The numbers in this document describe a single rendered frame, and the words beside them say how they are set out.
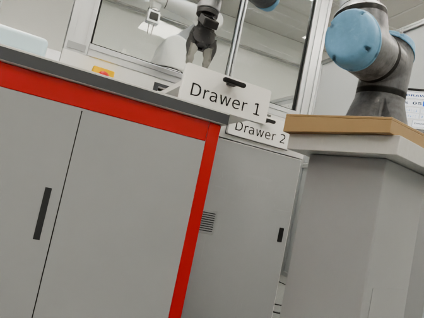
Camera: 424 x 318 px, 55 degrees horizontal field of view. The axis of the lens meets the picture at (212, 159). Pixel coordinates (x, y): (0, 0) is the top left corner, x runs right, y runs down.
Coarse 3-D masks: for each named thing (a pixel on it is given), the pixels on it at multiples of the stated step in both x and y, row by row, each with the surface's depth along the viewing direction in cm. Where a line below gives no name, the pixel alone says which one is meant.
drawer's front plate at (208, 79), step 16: (192, 64) 116; (192, 80) 116; (208, 80) 118; (240, 80) 123; (192, 96) 116; (208, 96) 118; (224, 96) 121; (240, 96) 123; (256, 96) 125; (240, 112) 123
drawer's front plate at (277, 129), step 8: (232, 128) 157; (240, 128) 159; (248, 128) 160; (256, 128) 162; (264, 128) 163; (272, 128) 165; (280, 128) 166; (240, 136) 159; (248, 136) 160; (256, 136) 162; (264, 136) 163; (280, 136) 166; (288, 136) 168; (272, 144) 165; (280, 144) 166
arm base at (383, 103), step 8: (360, 88) 98; (368, 88) 96; (376, 88) 95; (384, 88) 94; (392, 88) 94; (360, 96) 97; (368, 96) 96; (376, 96) 94; (384, 96) 94; (392, 96) 94; (400, 96) 95; (352, 104) 99; (360, 104) 96; (368, 104) 94; (376, 104) 94; (384, 104) 94; (392, 104) 93; (400, 104) 94; (352, 112) 97; (360, 112) 95; (368, 112) 94; (376, 112) 94; (384, 112) 93; (392, 112) 93; (400, 112) 94; (400, 120) 93
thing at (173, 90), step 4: (176, 84) 128; (168, 88) 135; (172, 88) 130; (176, 88) 126; (164, 92) 139; (168, 92) 133; (172, 92) 128; (176, 92) 125; (176, 96) 124; (232, 116) 131; (232, 120) 137; (236, 120) 136; (240, 120) 134; (244, 120) 133
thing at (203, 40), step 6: (198, 12) 130; (204, 12) 129; (210, 12) 128; (216, 12) 130; (198, 18) 135; (216, 18) 132; (198, 24) 133; (192, 30) 129; (198, 30) 127; (204, 30) 128; (210, 30) 128; (198, 36) 127; (204, 36) 128; (210, 36) 128; (198, 42) 128; (204, 42) 128; (210, 42) 128; (198, 48) 134; (204, 48) 132
